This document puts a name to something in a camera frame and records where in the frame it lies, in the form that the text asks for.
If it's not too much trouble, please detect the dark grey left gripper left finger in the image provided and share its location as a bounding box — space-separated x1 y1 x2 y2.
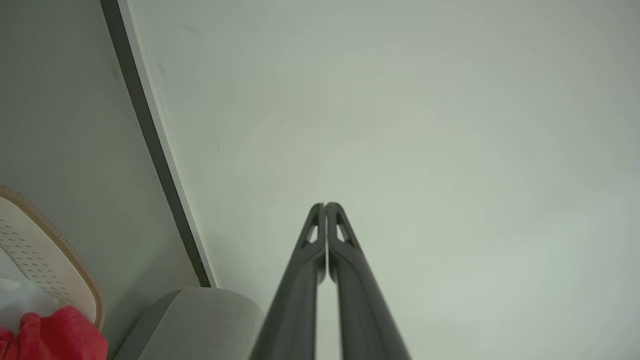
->
249 202 328 360

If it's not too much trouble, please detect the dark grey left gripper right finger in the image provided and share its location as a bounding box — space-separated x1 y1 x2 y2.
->
325 202 412 360

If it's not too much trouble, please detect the plain red garment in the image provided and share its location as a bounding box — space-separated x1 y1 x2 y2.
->
0 306 109 360

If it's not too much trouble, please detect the grey fabric sofa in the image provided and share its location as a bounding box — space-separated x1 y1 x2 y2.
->
114 286 265 360

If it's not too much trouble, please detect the dark baseboard strip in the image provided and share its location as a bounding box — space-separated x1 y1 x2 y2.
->
100 0 219 289

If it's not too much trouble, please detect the white garment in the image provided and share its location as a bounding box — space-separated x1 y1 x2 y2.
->
0 247 63 333

